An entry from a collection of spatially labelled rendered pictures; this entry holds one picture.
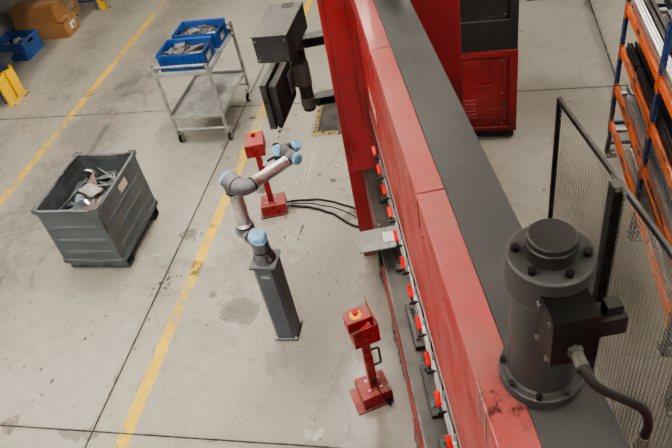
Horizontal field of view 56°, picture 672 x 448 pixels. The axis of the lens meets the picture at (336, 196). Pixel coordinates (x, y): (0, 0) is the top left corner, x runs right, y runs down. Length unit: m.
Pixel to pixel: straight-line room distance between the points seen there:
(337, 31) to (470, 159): 1.94
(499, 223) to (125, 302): 4.00
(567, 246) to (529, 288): 0.11
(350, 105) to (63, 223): 2.65
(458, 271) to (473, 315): 0.16
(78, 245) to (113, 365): 1.18
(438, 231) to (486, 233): 0.14
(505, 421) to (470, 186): 0.84
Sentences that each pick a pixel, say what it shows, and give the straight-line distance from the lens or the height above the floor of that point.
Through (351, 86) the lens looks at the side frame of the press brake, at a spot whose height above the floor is 1.57.
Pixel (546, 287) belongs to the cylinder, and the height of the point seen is 2.71.
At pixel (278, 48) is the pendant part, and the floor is 1.86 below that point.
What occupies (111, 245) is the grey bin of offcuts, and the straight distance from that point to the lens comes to 5.59.
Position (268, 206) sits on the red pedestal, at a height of 0.12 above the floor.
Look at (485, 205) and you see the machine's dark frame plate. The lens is 2.06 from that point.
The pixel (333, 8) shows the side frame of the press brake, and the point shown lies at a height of 2.12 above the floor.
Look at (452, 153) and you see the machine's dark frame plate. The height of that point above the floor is 2.30.
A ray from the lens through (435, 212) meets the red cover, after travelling 2.04.
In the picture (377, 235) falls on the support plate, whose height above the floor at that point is 1.00.
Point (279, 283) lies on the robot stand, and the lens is 4.28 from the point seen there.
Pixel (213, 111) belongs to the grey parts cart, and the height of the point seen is 0.33.
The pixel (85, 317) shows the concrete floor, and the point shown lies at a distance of 5.58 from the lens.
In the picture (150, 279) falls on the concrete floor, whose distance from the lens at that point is 5.59.
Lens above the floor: 3.67
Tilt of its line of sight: 40 degrees down
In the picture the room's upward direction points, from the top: 12 degrees counter-clockwise
